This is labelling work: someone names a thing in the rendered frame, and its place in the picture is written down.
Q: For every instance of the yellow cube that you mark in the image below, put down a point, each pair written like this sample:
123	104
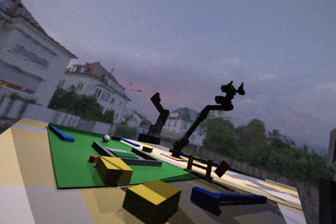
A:
113	170
151	201
147	149

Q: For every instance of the white golf ball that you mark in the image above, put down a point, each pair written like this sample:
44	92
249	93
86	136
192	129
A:
106	138

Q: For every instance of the green putting mat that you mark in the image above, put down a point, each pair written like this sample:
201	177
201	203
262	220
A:
73	170

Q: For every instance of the small red block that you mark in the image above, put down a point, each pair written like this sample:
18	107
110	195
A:
93	159

